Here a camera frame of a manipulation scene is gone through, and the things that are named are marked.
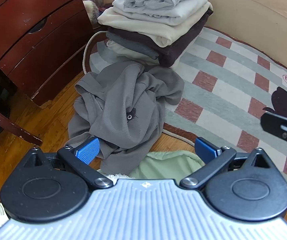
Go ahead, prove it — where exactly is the stack of folded clothes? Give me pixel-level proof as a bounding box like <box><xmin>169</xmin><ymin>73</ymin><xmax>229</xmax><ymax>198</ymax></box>
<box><xmin>98</xmin><ymin>0</ymin><xmax>213</xmax><ymax>67</ymax></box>

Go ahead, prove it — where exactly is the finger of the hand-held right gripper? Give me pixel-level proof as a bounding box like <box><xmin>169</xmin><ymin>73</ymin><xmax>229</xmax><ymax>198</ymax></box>
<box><xmin>261</xmin><ymin>111</ymin><xmax>287</xmax><ymax>175</ymax></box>

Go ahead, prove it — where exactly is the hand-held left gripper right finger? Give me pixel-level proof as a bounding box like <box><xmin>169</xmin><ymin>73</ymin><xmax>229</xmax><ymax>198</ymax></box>
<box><xmin>180</xmin><ymin>137</ymin><xmax>271</xmax><ymax>189</ymax></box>

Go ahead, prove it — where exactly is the dark wooden chair frame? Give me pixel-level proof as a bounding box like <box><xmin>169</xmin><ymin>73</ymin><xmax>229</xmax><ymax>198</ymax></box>
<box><xmin>0</xmin><ymin>99</ymin><xmax>43</xmax><ymax>147</ymax></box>

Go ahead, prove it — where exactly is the checked rug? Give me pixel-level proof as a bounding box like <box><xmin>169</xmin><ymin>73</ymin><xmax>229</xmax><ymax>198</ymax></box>
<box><xmin>90</xmin><ymin>26</ymin><xmax>287</xmax><ymax>200</ymax></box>

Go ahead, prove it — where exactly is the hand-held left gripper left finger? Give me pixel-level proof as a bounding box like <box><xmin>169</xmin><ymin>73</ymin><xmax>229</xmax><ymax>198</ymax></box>
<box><xmin>21</xmin><ymin>136</ymin><xmax>114</xmax><ymax>190</ymax></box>

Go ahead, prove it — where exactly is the grey waffle-knit shirt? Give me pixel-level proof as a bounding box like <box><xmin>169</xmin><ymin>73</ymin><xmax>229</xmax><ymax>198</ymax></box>
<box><xmin>68</xmin><ymin>60</ymin><xmax>185</xmax><ymax>175</ymax></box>

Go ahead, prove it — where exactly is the light green cloth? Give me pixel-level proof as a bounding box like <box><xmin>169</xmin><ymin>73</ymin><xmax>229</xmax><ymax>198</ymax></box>
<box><xmin>130</xmin><ymin>151</ymin><xmax>205</xmax><ymax>180</ymax></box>

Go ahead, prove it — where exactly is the white cord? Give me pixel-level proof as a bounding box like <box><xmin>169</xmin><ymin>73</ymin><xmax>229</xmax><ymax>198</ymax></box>
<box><xmin>83</xmin><ymin>31</ymin><xmax>107</xmax><ymax>74</ymax></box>

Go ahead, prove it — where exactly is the beige bed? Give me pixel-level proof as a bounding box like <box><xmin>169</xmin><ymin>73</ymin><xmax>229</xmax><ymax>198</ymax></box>
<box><xmin>204</xmin><ymin>0</ymin><xmax>287</xmax><ymax>80</ymax></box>

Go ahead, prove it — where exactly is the dark wooden dresser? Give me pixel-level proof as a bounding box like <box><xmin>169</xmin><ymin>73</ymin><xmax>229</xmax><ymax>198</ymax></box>
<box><xmin>0</xmin><ymin>0</ymin><xmax>101</xmax><ymax>107</ymax></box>

